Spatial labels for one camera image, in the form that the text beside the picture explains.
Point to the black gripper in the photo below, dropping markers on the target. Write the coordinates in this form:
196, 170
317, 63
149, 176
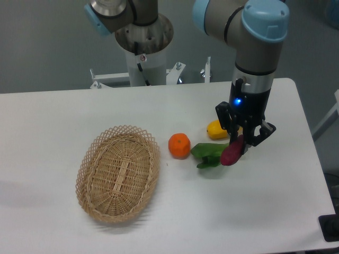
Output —
245, 105

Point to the purple sweet potato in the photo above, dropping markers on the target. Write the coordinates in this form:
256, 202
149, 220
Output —
233, 152

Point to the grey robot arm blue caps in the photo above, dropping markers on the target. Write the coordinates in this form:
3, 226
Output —
255, 29

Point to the oval woven wicker basket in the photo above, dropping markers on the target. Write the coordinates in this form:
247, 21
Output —
118, 174

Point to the yellow lemon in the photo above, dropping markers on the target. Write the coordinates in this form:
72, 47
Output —
215, 131

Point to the green bell pepper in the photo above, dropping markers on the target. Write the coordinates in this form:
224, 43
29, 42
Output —
209, 153

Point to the orange tangerine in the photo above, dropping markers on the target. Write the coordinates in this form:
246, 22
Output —
179, 145

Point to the white furniture leg right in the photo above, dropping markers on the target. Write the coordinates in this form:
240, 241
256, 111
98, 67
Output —
330, 117

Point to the black device at table edge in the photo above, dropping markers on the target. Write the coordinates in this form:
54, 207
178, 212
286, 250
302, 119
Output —
329, 227

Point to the white metal base frame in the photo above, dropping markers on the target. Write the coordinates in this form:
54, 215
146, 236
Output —
140, 77

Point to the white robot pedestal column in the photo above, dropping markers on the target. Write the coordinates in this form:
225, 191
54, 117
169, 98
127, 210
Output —
146, 45

